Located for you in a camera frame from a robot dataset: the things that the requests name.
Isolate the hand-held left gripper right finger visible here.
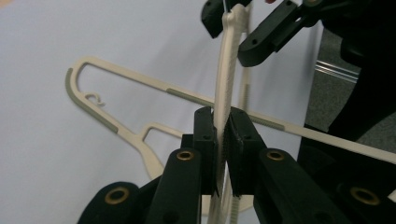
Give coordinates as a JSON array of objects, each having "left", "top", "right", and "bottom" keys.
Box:
[{"left": 223, "top": 106, "right": 353, "bottom": 224}]

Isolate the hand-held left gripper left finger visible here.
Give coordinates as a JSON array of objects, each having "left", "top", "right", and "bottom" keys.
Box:
[{"left": 145, "top": 105, "right": 219, "bottom": 224}]

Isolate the beige plastic clothes hanger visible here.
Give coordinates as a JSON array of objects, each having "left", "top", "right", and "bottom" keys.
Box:
[
  {"left": 64, "top": 55, "right": 396, "bottom": 216},
  {"left": 206, "top": 3, "right": 253, "bottom": 224}
]

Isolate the silver metal rail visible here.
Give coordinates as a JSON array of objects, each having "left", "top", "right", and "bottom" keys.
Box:
[{"left": 314, "top": 60, "right": 362, "bottom": 84}]

